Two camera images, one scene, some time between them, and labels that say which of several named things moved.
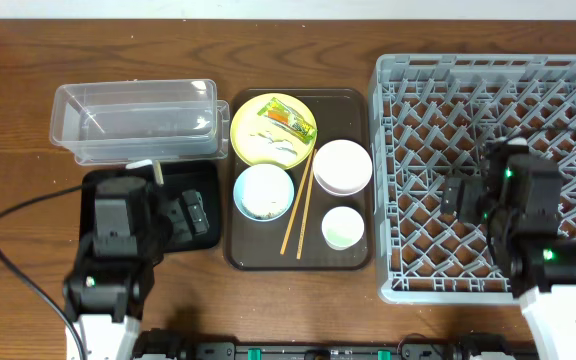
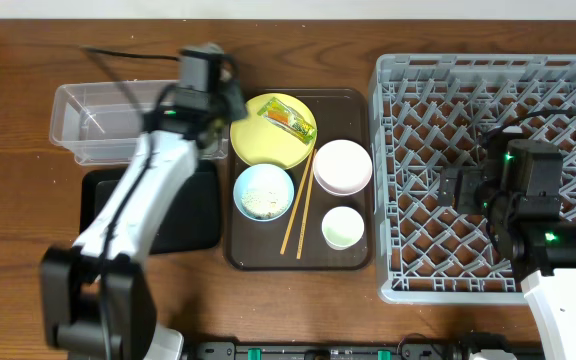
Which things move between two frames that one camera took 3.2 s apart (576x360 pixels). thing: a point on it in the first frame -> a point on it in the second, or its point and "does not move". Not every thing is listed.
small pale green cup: x=342 y=227 does not move
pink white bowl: x=342 y=167 does not move
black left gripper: x=177 y=213 -> x=231 y=86
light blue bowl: x=263 y=192 does not move
